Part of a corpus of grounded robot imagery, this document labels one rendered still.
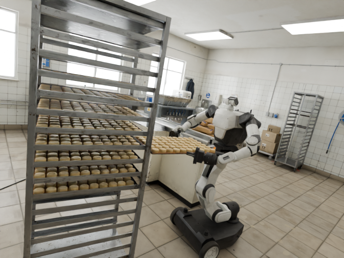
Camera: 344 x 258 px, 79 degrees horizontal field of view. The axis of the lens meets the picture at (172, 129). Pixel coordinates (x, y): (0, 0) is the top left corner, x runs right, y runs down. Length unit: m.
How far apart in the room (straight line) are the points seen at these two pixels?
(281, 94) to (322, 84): 0.94
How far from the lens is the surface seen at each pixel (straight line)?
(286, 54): 6.72
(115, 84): 1.19
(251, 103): 6.87
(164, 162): 2.99
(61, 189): 1.36
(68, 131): 1.20
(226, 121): 1.85
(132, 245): 1.66
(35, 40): 1.13
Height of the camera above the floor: 1.45
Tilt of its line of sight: 11 degrees down
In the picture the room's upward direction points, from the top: 10 degrees clockwise
